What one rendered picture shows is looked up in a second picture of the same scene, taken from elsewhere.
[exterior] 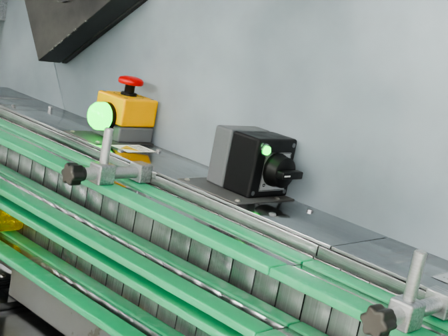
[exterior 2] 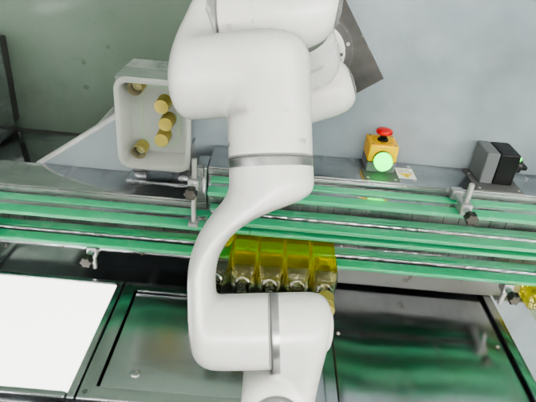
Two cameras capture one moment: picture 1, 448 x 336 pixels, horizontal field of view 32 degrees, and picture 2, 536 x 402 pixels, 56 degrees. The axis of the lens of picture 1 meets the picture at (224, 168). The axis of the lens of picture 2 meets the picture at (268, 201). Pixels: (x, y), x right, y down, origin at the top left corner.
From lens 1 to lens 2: 1.30 m
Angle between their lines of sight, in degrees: 44
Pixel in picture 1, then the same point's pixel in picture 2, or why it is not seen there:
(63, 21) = not seen: hidden behind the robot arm
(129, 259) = (491, 244)
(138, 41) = (368, 100)
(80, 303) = (443, 273)
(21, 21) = not seen: hidden behind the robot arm
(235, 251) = not seen: outside the picture
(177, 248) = (481, 223)
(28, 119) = (323, 178)
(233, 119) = (457, 137)
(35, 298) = (346, 275)
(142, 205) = (506, 218)
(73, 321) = (387, 277)
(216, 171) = (487, 176)
